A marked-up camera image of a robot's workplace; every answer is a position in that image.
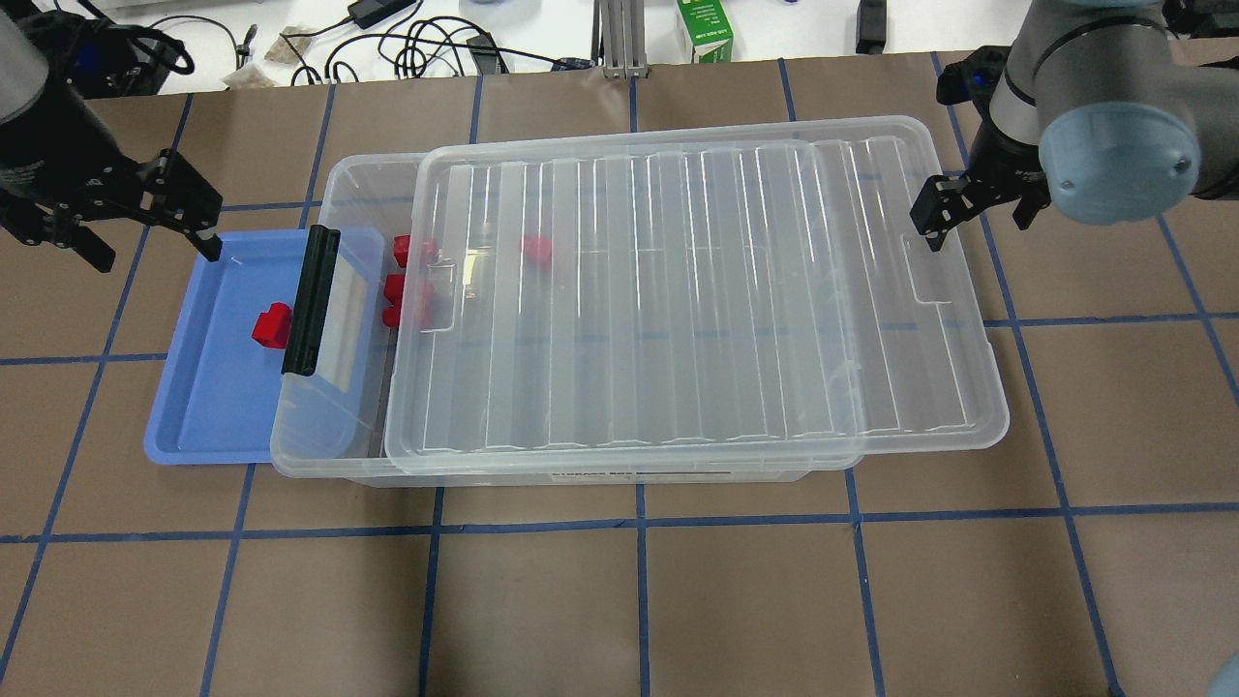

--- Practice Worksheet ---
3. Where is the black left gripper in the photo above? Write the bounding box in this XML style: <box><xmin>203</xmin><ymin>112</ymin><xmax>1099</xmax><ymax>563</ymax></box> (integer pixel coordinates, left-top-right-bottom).
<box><xmin>1</xmin><ymin>92</ymin><xmax>223</xmax><ymax>274</ymax></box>

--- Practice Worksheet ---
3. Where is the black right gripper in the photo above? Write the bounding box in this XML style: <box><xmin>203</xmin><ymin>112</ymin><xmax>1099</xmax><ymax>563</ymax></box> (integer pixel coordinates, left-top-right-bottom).
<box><xmin>909</xmin><ymin>114</ymin><xmax>1049</xmax><ymax>253</ymax></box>

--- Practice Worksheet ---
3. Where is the red block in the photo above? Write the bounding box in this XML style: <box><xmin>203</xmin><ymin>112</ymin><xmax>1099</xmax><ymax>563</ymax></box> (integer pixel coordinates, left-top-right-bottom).
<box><xmin>522</xmin><ymin>235</ymin><xmax>554</xmax><ymax>270</ymax></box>
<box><xmin>252</xmin><ymin>303</ymin><xmax>292</xmax><ymax>352</ymax></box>
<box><xmin>380</xmin><ymin>301</ymin><xmax>435</xmax><ymax>331</ymax></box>
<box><xmin>392</xmin><ymin>234</ymin><xmax>439</xmax><ymax>269</ymax></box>
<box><xmin>382</xmin><ymin>274</ymin><xmax>437</xmax><ymax>305</ymax></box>

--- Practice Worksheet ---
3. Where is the clear plastic box lid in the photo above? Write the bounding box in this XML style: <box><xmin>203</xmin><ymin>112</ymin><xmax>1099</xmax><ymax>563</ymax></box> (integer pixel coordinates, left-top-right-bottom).
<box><xmin>383</xmin><ymin>115</ymin><xmax>1010</xmax><ymax>482</ymax></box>

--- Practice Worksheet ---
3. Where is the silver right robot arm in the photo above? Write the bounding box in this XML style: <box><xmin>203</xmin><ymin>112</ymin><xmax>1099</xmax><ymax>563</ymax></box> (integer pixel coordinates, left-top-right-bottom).
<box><xmin>909</xmin><ymin>1</ymin><xmax>1238</xmax><ymax>251</ymax></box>

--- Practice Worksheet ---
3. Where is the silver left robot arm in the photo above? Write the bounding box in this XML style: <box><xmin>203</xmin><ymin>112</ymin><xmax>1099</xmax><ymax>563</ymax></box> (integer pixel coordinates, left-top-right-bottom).
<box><xmin>1</xmin><ymin>14</ymin><xmax>223</xmax><ymax>274</ymax></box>

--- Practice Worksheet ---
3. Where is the clear plastic storage box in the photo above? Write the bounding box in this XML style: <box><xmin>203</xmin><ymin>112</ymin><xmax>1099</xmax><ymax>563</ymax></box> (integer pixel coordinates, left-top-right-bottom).
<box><xmin>270</xmin><ymin>144</ymin><xmax>861</xmax><ymax>487</ymax></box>

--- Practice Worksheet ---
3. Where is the blue plastic tray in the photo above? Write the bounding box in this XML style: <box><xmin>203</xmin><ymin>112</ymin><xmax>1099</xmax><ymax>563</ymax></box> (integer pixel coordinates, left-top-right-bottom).
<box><xmin>142</xmin><ymin>228</ymin><xmax>307</xmax><ymax>465</ymax></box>

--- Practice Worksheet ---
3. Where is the green white carton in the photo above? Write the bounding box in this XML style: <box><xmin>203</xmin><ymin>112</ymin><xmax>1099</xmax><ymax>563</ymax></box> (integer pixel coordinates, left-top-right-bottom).
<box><xmin>674</xmin><ymin>0</ymin><xmax>736</xmax><ymax>66</ymax></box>

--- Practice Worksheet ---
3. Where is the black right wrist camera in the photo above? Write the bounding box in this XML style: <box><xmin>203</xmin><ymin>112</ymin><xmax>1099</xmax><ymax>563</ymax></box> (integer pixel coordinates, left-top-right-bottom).
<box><xmin>935</xmin><ymin>45</ymin><xmax>1011</xmax><ymax>111</ymax></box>

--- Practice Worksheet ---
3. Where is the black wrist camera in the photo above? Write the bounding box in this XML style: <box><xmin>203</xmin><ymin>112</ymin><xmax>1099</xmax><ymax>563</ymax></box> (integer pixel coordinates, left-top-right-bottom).
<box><xmin>25</xmin><ymin>10</ymin><xmax>197</xmax><ymax>99</ymax></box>
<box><xmin>935</xmin><ymin>45</ymin><xmax>1011</xmax><ymax>111</ymax></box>

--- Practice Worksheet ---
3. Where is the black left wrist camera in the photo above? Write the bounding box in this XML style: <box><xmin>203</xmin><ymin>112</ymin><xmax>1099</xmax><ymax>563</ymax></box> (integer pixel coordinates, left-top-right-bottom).
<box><xmin>25</xmin><ymin>10</ymin><xmax>197</xmax><ymax>99</ymax></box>

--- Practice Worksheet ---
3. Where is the black box latch handle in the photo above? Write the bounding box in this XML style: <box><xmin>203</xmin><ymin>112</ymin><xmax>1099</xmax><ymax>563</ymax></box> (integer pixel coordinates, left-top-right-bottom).
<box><xmin>282</xmin><ymin>224</ymin><xmax>341</xmax><ymax>378</ymax></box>

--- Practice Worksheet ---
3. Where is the aluminium frame post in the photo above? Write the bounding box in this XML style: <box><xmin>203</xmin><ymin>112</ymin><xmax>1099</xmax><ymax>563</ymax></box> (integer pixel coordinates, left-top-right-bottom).
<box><xmin>591</xmin><ymin>0</ymin><xmax>648</xmax><ymax>79</ymax></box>

